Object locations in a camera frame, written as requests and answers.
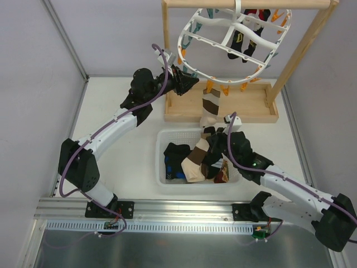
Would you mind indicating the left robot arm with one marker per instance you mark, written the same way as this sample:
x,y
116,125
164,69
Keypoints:
x,y
78,159

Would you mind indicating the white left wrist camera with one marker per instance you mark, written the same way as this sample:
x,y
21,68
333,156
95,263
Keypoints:
x,y
169,56

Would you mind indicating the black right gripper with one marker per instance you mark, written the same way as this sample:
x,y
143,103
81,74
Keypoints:
x,y
218,142

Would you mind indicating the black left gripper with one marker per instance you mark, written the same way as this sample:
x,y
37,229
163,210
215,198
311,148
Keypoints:
x,y
178,82

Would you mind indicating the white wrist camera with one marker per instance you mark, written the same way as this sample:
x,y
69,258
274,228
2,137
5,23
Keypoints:
x,y
169,56
233,123

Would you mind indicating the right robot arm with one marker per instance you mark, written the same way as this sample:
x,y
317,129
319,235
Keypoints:
x,y
332,219

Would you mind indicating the white plastic laundry basket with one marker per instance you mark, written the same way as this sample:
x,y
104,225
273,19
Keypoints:
x,y
227,176

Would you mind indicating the aluminium mounting rail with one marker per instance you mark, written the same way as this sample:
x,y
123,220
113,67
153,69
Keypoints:
x,y
181,211

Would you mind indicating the beige brown patterned sock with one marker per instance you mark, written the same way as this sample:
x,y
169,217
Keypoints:
x,y
210,107

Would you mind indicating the teal clothespin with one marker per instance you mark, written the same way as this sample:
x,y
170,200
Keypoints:
x,y
186,44
197,28

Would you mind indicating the wooden hanger stand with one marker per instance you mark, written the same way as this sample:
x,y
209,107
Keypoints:
x,y
253,102

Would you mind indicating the orange clothespin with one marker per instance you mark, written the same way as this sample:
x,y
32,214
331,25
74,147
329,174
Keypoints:
x,y
209,86
276,15

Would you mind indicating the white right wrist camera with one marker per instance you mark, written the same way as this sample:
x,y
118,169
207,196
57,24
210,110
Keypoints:
x,y
233,123

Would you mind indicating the black sock with label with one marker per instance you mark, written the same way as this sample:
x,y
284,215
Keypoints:
x,y
212,164

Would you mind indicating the white plastic sock hanger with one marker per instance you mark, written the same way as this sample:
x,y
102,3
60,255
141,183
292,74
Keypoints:
x,y
250,35

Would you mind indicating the black blue patterned sock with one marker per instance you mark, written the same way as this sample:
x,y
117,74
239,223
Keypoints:
x,y
173,157

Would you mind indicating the white slotted cable duct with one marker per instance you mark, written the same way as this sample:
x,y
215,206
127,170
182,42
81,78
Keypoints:
x,y
165,227

